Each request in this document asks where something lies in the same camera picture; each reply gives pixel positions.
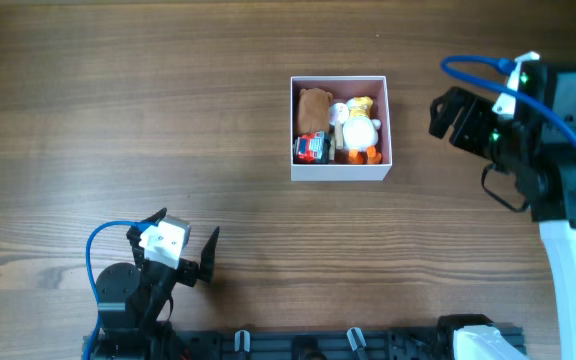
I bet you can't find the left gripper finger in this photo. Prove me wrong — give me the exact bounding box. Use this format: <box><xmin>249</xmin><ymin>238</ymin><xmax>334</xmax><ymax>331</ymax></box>
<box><xmin>141</xmin><ymin>207</ymin><xmax>167</xmax><ymax>224</ymax></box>
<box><xmin>198</xmin><ymin>227</ymin><xmax>220</xmax><ymax>283</ymax></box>

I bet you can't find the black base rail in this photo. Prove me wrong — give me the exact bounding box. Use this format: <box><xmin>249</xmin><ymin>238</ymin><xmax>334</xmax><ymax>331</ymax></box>
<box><xmin>178</xmin><ymin>327</ymin><xmax>458</xmax><ymax>360</ymax></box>

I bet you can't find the white wooden rattle drum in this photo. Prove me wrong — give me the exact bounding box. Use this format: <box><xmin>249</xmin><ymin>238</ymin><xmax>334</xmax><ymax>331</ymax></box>
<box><xmin>329</xmin><ymin>103</ymin><xmax>349</xmax><ymax>150</ymax></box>

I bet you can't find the brown plush bear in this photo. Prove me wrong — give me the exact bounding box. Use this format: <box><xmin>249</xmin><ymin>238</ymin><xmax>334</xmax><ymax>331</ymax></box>
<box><xmin>295</xmin><ymin>88</ymin><xmax>333</xmax><ymax>136</ymax></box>

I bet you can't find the yellow cat rattle drum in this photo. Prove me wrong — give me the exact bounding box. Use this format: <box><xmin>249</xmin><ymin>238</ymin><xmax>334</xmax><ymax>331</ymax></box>
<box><xmin>328</xmin><ymin>139</ymin><xmax>336</xmax><ymax>163</ymax></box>

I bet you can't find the red toy fire truck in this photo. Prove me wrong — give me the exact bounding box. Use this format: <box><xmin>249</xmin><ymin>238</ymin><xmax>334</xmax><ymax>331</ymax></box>
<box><xmin>293</xmin><ymin>131</ymin><xmax>332</xmax><ymax>164</ymax></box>

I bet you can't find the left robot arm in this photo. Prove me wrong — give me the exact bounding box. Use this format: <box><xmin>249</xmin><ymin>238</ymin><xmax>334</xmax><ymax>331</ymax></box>
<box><xmin>82</xmin><ymin>208</ymin><xmax>220</xmax><ymax>360</ymax></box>

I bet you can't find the blue cable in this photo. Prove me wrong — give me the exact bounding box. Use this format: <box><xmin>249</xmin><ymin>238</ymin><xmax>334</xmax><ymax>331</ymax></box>
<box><xmin>81</xmin><ymin>220</ymin><xmax>150</xmax><ymax>360</ymax></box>
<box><xmin>440</xmin><ymin>54</ymin><xmax>576</xmax><ymax>236</ymax></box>

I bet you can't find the left blue cable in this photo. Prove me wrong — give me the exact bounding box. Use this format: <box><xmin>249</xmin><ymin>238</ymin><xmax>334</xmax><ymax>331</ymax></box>
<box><xmin>81</xmin><ymin>220</ymin><xmax>150</xmax><ymax>360</ymax></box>

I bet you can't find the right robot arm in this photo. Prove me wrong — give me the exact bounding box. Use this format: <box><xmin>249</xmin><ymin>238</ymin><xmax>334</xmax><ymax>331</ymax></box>
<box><xmin>429</xmin><ymin>55</ymin><xmax>576</xmax><ymax>359</ymax></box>

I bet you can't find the white yellow plush duck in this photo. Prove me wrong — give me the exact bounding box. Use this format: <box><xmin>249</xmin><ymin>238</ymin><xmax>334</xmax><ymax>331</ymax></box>
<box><xmin>342</xmin><ymin>96</ymin><xmax>382</xmax><ymax>165</ymax></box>

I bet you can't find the pink white cardboard box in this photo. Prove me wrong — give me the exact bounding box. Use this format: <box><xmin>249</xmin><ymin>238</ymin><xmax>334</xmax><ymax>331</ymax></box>
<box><xmin>290</xmin><ymin>76</ymin><xmax>393</xmax><ymax>181</ymax></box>

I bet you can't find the right blue cable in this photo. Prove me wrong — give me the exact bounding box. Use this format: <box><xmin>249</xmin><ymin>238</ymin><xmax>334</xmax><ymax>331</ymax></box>
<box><xmin>440</xmin><ymin>54</ymin><xmax>576</xmax><ymax>236</ymax></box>

